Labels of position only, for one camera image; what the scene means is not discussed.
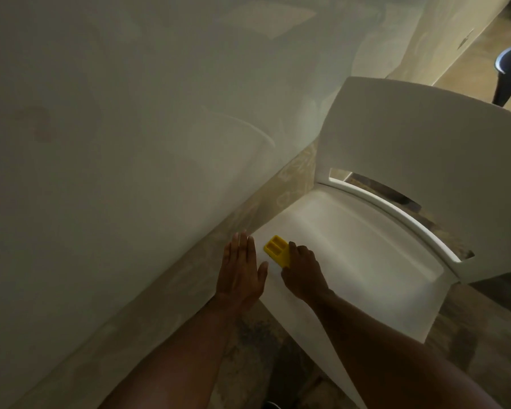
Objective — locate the white plastic chair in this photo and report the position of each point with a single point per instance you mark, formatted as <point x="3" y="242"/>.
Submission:
<point x="391" y="200"/>

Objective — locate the person's right fingers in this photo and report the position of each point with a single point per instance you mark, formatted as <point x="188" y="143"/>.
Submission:
<point x="298" y="253"/>

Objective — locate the person's right forearm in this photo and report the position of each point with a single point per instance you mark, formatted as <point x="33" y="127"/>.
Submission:
<point x="387" y="357"/>

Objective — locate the person's left forearm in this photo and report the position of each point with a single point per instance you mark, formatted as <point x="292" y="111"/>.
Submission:
<point x="170" y="362"/>

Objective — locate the dark blue chair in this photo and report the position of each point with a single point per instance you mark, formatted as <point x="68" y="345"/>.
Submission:
<point x="510" y="72"/>

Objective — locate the person's left hand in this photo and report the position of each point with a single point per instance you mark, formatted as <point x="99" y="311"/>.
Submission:
<point x="238" y="279"/>

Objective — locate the yellow plastic scraper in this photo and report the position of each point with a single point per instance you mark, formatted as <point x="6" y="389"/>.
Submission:
<point x="276" y="250"/>

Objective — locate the person's right hand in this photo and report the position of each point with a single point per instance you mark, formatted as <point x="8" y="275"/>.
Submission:
<point x="303" y="272"/>

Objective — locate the person's left thumb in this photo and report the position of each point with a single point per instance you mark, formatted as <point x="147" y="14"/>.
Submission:
<point x="262" y="272"/>

